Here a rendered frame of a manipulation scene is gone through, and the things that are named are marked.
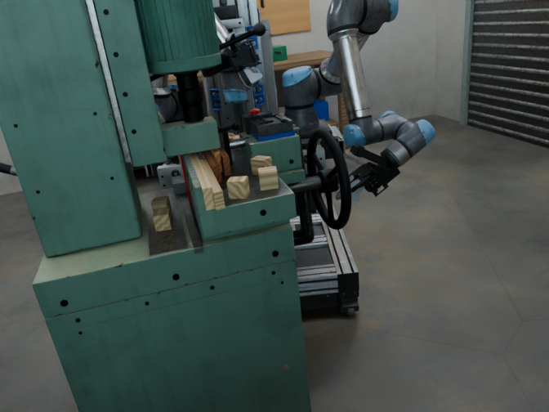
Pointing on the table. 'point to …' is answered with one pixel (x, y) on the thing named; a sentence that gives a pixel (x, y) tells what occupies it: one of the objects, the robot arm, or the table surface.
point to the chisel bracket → (190, 136)
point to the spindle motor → (178, 35)
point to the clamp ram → (230, 144)
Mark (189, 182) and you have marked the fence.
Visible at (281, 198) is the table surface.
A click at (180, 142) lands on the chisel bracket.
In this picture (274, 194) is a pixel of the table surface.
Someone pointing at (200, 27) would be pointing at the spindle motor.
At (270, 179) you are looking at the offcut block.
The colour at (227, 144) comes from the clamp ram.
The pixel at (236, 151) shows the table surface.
